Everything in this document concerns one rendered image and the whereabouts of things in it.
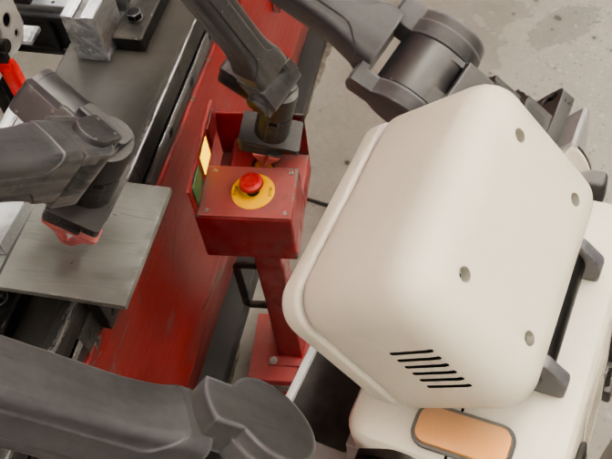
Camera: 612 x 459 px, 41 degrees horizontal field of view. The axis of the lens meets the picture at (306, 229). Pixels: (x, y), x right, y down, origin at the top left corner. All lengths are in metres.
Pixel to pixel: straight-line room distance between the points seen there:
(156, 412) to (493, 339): 0.22
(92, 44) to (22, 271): 0.51
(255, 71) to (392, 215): 0.63
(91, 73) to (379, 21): 0.74
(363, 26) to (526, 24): 2.00
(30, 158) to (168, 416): 0.28
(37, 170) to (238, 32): 0.45
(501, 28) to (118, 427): 2.36
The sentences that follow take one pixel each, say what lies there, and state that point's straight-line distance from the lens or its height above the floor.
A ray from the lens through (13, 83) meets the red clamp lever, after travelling 1.12.
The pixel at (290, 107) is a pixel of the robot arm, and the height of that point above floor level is 0.90.
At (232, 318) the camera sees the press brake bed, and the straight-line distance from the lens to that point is 2.05.
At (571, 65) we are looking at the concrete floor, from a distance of 2.66.
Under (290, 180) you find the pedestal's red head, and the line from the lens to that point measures 1.33.
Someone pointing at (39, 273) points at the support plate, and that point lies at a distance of 1.05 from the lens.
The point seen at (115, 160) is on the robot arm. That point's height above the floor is 1.19.
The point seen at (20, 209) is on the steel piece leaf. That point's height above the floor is 1.02.
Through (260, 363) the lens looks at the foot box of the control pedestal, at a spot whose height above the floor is 0.12.
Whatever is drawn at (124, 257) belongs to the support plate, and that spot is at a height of 1.00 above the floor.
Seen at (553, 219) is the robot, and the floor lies 1.33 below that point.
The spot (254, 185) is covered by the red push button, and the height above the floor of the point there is 0.81.
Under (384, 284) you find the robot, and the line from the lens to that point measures 0.51.
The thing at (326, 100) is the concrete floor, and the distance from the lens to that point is 2.52.
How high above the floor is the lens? 1.82
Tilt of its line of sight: 55 degrees down
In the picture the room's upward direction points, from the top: 9 degrees counter-clockwise
